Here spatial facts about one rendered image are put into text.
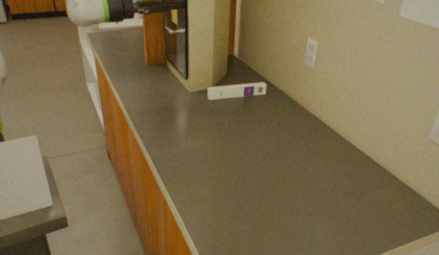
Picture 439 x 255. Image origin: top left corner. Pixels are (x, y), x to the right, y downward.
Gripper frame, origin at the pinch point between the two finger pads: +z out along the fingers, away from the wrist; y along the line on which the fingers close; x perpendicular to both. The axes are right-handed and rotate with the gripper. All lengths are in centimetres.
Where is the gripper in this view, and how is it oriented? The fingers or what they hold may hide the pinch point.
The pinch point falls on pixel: (173, 5)
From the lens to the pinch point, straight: 165.1
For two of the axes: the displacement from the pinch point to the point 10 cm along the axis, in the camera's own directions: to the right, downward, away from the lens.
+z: 9.1, -1.8, 3.7
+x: -0.4, 8.6, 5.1
